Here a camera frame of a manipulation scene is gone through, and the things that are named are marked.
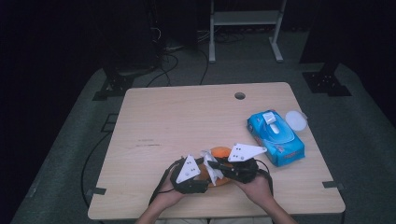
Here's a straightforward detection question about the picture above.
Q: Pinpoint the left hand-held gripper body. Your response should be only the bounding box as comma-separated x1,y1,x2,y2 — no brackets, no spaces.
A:
172,154,210,195

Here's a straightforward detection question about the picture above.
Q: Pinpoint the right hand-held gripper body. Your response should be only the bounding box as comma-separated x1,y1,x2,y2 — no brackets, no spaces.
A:
227,143,268,184

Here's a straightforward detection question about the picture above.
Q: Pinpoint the orange plush toy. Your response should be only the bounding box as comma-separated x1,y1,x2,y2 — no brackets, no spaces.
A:
197,146,233,188

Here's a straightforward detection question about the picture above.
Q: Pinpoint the white wet wipe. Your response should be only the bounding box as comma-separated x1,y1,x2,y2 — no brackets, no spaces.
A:
199,149,226,187

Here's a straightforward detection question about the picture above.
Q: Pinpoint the blue wet wipe pack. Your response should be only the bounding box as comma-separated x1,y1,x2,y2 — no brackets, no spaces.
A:
247,109,306,168

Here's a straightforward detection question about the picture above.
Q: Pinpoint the person's left hand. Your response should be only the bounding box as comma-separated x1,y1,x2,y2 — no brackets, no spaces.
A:
157,167,189,207

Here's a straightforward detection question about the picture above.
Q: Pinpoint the person's right hand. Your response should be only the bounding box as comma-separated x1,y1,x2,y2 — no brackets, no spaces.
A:
233,174,275,208

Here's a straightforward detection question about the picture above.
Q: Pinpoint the white oval pack lid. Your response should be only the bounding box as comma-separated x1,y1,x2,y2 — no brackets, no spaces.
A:
285,109,309,133

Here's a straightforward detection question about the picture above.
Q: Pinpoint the grey tape strip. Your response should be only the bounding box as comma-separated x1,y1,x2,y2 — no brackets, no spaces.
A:
86,187,107,197
322,180,346,191

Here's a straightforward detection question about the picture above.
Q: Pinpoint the black stand base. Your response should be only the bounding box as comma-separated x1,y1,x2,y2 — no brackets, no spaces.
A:
92,66,135,102
302,62,353,98

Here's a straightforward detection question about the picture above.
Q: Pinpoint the black cabinet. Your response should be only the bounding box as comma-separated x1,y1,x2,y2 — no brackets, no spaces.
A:
102,0,163,75

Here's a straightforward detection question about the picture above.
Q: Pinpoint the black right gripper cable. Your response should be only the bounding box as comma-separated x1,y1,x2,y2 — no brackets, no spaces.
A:
254,159,276,197

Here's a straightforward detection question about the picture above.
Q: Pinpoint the thin black floor cable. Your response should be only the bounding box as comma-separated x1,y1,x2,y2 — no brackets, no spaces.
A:
199,49,210,86

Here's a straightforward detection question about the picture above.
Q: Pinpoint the looped black floor cable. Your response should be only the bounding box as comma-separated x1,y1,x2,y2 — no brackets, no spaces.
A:
146,52,180,89

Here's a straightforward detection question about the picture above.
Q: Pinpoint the long black floor cable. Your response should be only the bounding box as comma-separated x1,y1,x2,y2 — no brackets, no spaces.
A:
80,130,113,208

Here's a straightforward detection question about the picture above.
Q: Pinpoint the bundle of dark cables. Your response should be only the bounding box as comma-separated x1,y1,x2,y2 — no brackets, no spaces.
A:
197,28,248,44

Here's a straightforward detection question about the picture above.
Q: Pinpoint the white metal stand frame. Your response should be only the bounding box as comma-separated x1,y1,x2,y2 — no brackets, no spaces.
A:
208,0,288,64

